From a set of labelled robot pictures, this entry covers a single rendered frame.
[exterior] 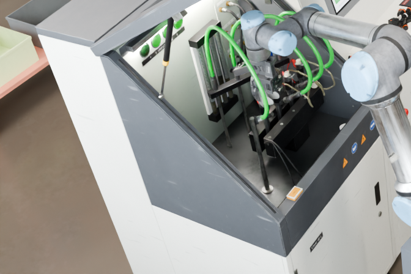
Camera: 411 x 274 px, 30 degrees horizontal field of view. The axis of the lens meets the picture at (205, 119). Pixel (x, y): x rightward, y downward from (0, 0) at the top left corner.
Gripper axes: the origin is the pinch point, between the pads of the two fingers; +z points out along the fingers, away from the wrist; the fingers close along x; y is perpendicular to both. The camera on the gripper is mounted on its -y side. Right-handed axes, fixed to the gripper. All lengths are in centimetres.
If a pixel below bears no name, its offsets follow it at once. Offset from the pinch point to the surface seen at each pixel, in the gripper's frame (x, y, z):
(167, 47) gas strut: -31, -5, -41
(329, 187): -3.3, 23.2, 26.7
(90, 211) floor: 4, -135, 111
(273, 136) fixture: -0.2, 1.3, 13.4
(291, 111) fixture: 13.8, -0.1, 13.4
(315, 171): -7.5, 21.7, 16.4
